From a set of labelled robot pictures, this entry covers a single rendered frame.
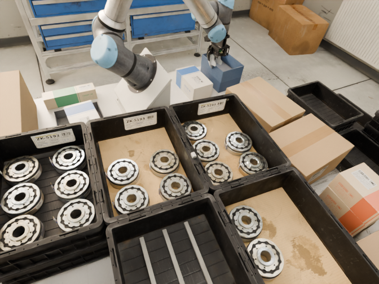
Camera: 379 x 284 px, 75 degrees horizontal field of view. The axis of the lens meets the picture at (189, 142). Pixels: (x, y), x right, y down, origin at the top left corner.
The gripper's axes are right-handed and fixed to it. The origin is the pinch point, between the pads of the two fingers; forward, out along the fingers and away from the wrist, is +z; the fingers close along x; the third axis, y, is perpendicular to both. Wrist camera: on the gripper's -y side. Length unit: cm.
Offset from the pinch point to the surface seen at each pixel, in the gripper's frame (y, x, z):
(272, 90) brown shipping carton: 35.6, 10.2, -3.7
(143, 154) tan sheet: 40, -60, -1
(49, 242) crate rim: 62, -94, -11
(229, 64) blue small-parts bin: -0.9, 14.4, 3.6
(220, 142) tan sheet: 49, -31, -1
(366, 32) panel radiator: -33, 250, 38
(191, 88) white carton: 8.1, -18.1, 4.4
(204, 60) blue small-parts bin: -7.0, -0.2, 0.9
